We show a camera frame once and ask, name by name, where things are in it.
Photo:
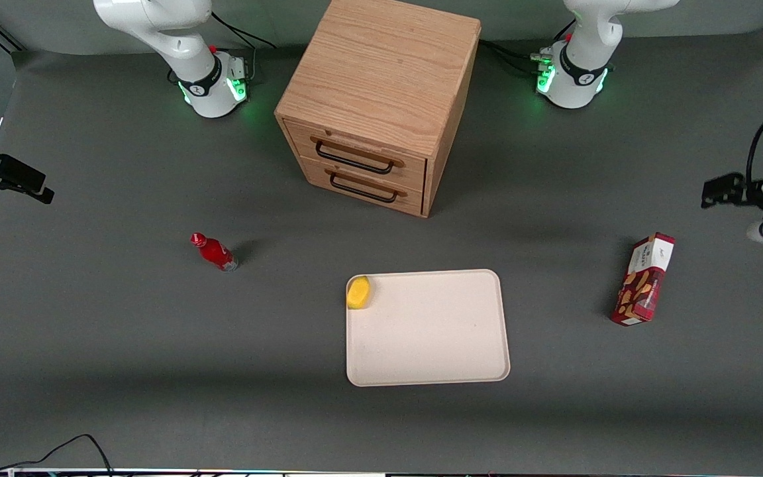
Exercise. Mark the plain wooden drawer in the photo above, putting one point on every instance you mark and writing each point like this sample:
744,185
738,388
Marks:
414,199

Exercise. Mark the beige plastic tray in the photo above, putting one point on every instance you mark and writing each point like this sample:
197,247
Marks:
431,331

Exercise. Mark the wooden drawer with notch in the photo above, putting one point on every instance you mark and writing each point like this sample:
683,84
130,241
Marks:
414,169

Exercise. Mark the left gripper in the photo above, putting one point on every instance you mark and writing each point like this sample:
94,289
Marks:
747,193

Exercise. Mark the red cookie box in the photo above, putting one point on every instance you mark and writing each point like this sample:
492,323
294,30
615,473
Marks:
644,281

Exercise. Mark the red bottle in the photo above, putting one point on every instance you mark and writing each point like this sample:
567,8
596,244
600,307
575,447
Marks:
217,253

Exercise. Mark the yellow lemon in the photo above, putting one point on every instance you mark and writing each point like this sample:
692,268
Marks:
358,292

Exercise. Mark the wooden drawer cabinet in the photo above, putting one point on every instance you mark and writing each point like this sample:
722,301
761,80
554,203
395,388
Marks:
381,66

